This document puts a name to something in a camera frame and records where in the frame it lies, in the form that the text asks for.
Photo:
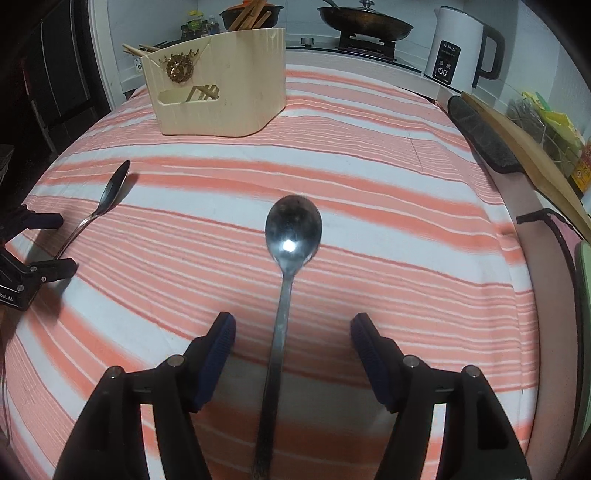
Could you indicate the black wok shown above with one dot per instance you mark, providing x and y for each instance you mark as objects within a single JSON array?
[{"x": 369, "y": 25}]

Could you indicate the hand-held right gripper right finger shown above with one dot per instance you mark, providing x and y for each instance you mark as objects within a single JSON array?
[{"x": 371, "y": 364}]

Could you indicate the brown sauce bottle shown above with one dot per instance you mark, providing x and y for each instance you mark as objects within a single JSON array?
[{"x": 582, "y": 170}]

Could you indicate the clear seasoning bottle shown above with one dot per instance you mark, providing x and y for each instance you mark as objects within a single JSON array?
[{"x": 212, "y": 25}]

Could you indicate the glass wok lid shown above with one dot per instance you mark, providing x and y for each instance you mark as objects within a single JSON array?
[{"x": 367, "y": 9}]

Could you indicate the metal spoon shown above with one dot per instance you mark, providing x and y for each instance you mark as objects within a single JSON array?
[
  {"x": 114, "y": 187},
  {"x": 293, "y": 230}
]

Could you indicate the thin wooden chopstick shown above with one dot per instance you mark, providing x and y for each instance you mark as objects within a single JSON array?
[
  {"x": 263, "y": 18},
  {"x": 150, "y": 47},
  {"x": 135, "y": 50}
]

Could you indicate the gas stove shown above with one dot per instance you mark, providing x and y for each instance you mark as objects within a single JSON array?
[{"x": 360, "y": 48}]

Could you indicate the beige utensil holder box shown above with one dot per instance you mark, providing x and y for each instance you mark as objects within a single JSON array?
[{"x": 221, "y": 87}]

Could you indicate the white electric kettle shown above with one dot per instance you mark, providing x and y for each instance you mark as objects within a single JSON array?
[{"x": 455, "y": 50}]

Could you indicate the yellow plastic bag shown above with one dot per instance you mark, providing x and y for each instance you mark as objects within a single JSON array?
[{"x": 556, "y": 115}]

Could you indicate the wooden cutting board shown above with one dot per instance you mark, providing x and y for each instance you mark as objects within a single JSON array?
[{"x": 531, "y": 157}]

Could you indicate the clear mesh bag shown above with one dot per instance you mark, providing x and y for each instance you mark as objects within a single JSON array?
[{"x": 531, "y": 124}]

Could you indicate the black textured pad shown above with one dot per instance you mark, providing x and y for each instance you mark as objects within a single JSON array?
[{"x": 485, "y": 134}]

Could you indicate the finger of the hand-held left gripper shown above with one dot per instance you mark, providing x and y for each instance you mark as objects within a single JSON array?
[
  {"x": 44, "y": 220},
  {"x": 55, "y": 270}
]

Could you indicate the green cutting board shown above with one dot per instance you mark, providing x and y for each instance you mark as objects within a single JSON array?
[{"x": 584, "y": 332}]

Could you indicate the dark refrigerator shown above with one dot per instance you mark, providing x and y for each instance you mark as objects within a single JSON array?
[{"x": 55, "y": 69}]

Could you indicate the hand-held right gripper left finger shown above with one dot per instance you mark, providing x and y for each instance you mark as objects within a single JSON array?
[{"x": 213, "y": 364}]

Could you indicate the black clay pot orange lid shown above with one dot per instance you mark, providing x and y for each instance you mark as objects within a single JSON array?
[{"x": 274, "y": 14}]

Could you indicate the thick wooden chopstick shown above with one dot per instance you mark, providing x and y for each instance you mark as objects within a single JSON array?
[{"x": 251, "y": 14}]

